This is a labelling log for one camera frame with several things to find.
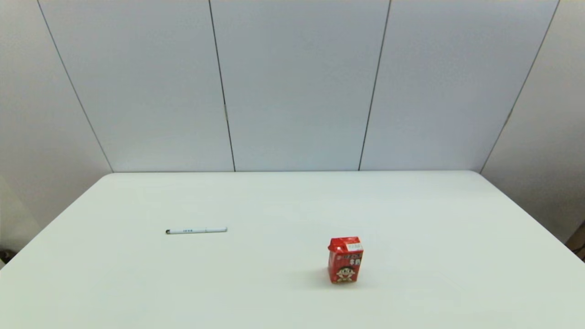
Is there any white pen with black tip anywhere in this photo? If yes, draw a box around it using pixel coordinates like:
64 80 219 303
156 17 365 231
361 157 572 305
165 227 228 235

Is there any red milk carton with cartoon face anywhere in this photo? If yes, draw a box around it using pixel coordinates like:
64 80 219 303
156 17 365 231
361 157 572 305
327 236 365 285

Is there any brown object behind table corner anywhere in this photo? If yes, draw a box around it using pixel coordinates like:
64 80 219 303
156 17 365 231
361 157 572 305
565 221 585 262

